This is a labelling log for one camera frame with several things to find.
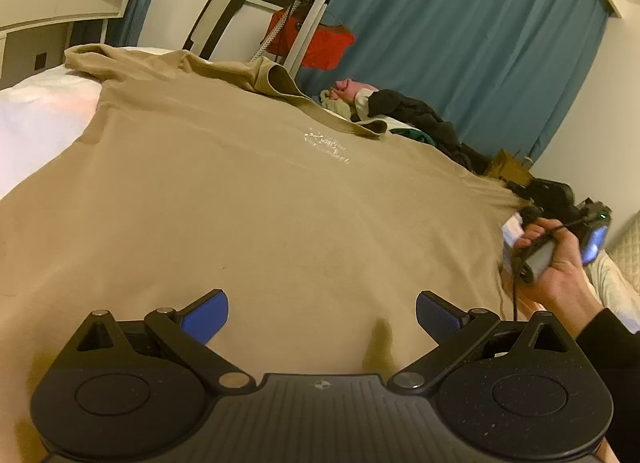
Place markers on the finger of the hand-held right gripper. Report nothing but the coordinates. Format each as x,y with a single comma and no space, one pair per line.
520,190

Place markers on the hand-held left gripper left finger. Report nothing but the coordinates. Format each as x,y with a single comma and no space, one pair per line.
207,315

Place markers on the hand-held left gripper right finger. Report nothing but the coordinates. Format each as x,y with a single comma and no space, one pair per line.
436,318

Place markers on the beige t-shirt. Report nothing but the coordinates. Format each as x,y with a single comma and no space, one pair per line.
250,193

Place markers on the person's right forearm black sleeve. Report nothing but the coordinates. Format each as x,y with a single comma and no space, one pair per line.
612,358

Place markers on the pile of dark clothes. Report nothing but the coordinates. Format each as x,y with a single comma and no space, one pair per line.
425,118

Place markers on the person's right hand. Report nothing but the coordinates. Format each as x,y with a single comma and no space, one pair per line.
560,278

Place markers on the brown paper bag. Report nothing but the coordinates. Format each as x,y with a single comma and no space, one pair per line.
510,168

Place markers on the white quilted blanket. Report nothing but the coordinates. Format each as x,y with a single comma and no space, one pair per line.
622,263

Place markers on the green and white garment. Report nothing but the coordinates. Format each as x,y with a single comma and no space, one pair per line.
400,130

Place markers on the wide blue curtain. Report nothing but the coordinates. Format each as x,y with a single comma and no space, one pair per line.
450,43

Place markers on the pink cloth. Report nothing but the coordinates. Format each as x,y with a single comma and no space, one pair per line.
352,89

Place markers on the red garment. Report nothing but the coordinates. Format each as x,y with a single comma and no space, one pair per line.
325,45

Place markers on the white bed sheet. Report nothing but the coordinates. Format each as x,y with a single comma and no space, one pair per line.
35,123

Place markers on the garment steamer stand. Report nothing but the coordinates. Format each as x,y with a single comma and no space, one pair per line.
312,8

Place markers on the white steamer board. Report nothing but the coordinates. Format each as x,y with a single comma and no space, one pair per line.
220,13

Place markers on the white shelf unit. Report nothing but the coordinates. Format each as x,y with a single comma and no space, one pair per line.
50,10

